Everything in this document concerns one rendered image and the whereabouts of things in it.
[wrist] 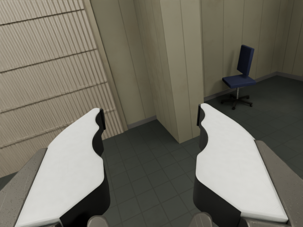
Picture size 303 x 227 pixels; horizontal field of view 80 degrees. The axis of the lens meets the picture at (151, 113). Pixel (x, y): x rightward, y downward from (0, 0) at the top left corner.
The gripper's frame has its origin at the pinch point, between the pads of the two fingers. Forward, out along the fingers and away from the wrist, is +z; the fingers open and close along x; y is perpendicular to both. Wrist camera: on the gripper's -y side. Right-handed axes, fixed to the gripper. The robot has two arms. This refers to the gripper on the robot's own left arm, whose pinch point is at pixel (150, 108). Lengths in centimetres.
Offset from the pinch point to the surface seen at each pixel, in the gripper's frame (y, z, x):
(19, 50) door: 26, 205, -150
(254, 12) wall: 4, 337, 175
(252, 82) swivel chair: 95, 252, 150
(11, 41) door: 16, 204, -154
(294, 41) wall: 54, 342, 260
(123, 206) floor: 164, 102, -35
